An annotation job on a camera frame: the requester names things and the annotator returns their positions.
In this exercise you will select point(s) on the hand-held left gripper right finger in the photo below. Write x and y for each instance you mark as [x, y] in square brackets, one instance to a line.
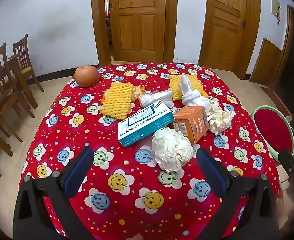
[212, 172]

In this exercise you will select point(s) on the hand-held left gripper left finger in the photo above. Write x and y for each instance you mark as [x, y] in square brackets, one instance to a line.
[74, 175]

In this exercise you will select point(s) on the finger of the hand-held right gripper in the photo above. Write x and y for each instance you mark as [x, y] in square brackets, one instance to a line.
[285, 158]

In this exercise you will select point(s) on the red bin with green rim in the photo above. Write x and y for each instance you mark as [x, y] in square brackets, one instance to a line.
[274, 127]

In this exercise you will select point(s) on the white tissue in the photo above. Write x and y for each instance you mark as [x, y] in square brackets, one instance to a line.
[170, 150]
[219, 120]

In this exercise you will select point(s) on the orange cardboard box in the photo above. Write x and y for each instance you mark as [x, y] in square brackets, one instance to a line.
[192, 123]

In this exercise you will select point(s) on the small orange peel piece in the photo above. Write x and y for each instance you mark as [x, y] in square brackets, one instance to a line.
[204, 94]

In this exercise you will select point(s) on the white cloth bundle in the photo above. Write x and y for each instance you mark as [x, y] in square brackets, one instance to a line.
[192, 95]

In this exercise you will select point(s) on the blue and white medicine box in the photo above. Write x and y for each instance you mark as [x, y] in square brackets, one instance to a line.
[144, 123]

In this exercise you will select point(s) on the yellow foam fruit net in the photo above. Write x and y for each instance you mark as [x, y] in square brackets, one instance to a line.
[174, 85]
[117, 100]

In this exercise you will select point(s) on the white plastic wrapper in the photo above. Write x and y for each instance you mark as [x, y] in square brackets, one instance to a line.
[154, 97]

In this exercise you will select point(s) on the person's left hand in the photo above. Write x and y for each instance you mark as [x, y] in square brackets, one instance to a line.
[137, 237]

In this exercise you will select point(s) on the red smiley flower tablecloth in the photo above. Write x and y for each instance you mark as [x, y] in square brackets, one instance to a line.
[127, 200]

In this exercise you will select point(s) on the wooden chair with yellow cushion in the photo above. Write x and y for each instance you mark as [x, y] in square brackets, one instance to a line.
[22, 55]

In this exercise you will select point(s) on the wooden door frame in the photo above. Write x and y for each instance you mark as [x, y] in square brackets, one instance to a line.
[253, 30]
[98, 17]

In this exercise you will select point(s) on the wall electrical panel box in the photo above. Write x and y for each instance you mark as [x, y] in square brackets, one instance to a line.
[275, 6]

